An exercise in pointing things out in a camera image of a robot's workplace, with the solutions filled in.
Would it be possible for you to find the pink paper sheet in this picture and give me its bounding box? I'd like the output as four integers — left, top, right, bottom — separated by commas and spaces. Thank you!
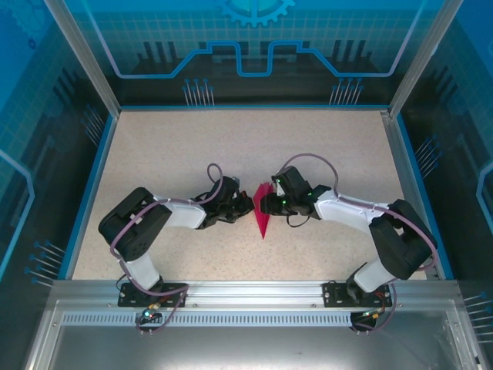
253, 181, 277, 241

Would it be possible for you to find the blue table edge strip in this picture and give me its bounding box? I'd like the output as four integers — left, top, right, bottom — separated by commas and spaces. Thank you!
395, 114, 455, 281
63, 113, 119, 281

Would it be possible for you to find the grey metal tray panel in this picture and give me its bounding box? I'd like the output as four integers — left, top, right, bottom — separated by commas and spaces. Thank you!
22, 298, 485, 370

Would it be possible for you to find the blue printed back panel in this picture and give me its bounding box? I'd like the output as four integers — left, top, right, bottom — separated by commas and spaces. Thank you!
63, 0, 429, 107

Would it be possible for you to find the blue printed side panel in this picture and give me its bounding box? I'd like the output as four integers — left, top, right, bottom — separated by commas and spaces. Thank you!
400, 0, 493, 348
0, 0, 116, 370

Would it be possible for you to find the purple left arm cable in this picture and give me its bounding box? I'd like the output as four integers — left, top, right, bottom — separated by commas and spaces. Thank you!
110, 163, 225, 335

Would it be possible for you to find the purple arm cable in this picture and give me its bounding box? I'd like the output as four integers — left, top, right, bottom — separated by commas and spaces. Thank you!
110, 163, 225, 335
277, 153, 438, 333

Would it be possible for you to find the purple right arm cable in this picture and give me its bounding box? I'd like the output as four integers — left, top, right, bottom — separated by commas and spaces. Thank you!
277, 153, 438, 333

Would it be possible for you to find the aluminium mounting rail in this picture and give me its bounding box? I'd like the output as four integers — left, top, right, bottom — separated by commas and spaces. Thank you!
51, 280, 460, 309

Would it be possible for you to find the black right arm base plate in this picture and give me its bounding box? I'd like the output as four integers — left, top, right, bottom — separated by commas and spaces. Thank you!
322, 280, 401, 308

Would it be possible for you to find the aluminium side rail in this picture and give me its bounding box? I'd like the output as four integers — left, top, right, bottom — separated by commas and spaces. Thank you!
380, 109, 442, 281

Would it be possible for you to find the slotted metal cable duct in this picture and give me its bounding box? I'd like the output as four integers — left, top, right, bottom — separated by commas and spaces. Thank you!
61, 312, 456, 328

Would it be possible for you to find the cable connector with green light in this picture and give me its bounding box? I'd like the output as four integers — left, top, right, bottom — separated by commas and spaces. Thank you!
140, 304, 162, 323

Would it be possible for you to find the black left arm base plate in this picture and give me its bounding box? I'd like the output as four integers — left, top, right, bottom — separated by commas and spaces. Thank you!
117, 282, 189, 308

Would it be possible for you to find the aluminium frame post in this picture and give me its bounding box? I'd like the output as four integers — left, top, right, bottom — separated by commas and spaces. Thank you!
387, 0, 462, 119
42, 0, 122, 116

